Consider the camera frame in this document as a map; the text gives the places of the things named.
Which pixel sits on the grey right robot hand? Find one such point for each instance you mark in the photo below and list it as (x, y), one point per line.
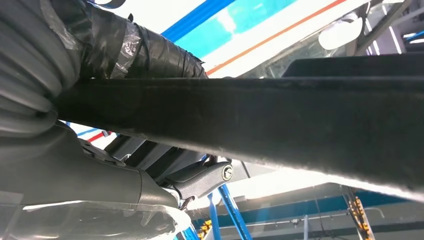
(66, 172)

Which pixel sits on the white car with red stripe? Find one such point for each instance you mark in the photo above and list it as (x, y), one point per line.
(261, 31)

